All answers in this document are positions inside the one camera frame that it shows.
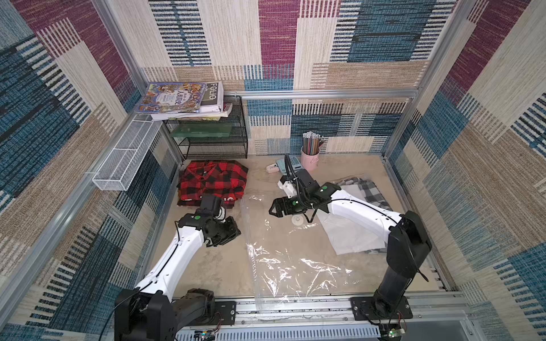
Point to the red black plaid shirt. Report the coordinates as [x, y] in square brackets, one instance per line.
[224, 179]

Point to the white folded shirt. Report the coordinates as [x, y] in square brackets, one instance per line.
[347, 237]

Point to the white wire mesh basket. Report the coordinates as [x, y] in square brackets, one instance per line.
[121, 165]

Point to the black folio book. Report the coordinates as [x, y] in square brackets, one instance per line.
[213, 107]

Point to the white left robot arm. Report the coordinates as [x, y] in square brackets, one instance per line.
[149, 311]

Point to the colourful illustrated book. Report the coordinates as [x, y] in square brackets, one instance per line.
[168, 97]

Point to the grey white checked shirt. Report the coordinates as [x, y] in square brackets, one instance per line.
[364, 189]

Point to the clear plastic vacuum bag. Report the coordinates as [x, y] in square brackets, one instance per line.
[292, 262]

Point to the small white pink eraser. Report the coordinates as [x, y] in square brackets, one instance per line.
[272, 168]

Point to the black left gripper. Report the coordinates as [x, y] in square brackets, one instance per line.
[232, 231]

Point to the coloured pencils bundle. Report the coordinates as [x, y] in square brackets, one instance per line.
[312, 142]

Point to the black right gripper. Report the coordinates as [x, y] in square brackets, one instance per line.
[279, 207]

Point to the black wire shelf rack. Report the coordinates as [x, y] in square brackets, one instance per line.
[208, 139]

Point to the green flat box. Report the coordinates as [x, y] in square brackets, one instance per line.
[202, 130]

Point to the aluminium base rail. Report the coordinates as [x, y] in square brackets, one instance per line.
[436, 315]

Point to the pink metal pencil bucket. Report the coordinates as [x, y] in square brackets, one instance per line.
[309, 162]

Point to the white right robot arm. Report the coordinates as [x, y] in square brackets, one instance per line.
[407, 241]

